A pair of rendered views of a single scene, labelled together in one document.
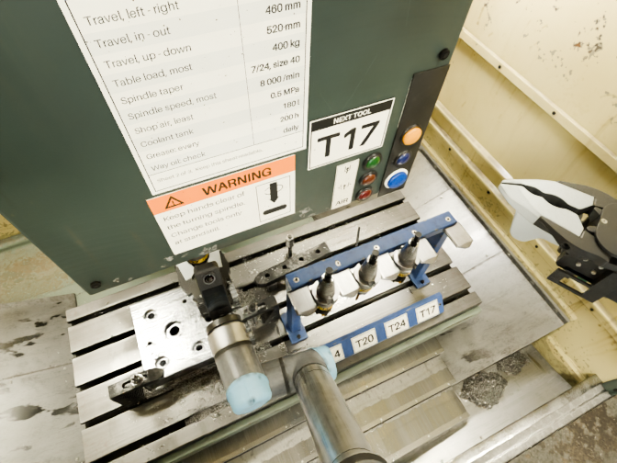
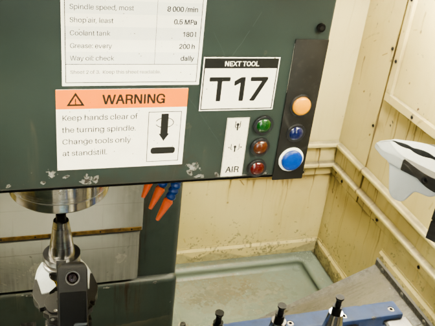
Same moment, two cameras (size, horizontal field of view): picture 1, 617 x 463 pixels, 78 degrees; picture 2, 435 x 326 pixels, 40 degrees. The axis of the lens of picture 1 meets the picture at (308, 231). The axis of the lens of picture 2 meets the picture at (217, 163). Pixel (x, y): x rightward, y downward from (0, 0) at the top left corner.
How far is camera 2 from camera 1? 40 cm
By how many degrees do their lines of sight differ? 29
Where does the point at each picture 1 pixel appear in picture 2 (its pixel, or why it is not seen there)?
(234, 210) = (124, 134)
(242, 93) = (153, 12)
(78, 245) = not seen: outside the picture
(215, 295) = (73, 304)
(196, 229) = (85, 143)
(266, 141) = (165, 63)
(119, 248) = (15, 138)
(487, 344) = not seen: outside the picture
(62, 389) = not seen: outside the picture
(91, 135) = (40, 13)
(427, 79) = (309, 48)
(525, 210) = (393, 157)
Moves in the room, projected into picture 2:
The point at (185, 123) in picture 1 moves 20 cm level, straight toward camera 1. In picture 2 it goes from (105, 24) to (121, 97)
